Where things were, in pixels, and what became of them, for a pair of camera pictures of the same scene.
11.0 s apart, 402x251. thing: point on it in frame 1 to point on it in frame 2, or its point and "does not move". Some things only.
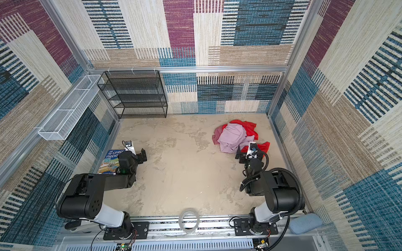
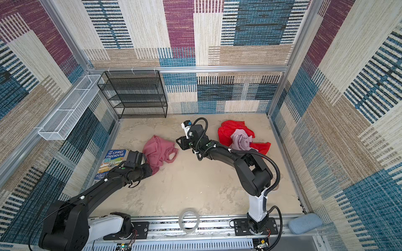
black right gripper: (242, 157) to (183, 145)
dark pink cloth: (217, 132) to (159, 151)
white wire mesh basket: (71, 108) does not move
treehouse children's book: (109, 164) does not move
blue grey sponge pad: (301, 224) does not move
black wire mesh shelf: (134, 94) does not move
